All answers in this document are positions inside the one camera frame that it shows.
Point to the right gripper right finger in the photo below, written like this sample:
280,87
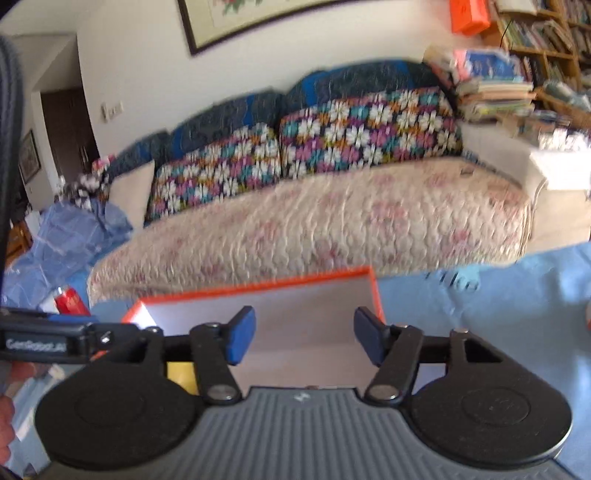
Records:
394,350

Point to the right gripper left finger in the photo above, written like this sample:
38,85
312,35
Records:
216,346

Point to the person's left hand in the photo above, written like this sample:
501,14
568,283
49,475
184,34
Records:
11,373

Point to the red soda can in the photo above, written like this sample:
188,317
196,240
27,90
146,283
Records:
68,302

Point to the orange storage box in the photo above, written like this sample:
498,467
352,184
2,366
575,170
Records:
304,326

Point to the blue plaid cloth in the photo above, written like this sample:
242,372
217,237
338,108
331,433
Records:
69,243

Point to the light blue tablecloth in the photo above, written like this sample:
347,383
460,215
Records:
502,392

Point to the sofa with quilted cover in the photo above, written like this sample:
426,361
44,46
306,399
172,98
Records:
423,215

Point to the small framed picture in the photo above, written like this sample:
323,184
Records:
29,161

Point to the cream pillow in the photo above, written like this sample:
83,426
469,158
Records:
130,193

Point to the left floral cushion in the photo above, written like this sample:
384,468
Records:
248,160

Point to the floral cushion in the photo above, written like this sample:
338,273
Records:
370,131
248,160

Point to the right floral cushion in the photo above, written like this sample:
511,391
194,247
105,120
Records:
370,131

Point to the stack of books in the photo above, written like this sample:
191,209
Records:
485,82

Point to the framed flower painting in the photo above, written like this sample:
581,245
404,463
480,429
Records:
207,23

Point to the orange paper bag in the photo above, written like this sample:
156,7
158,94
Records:
469,17

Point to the wooden bookshelf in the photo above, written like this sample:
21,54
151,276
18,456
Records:
550,38

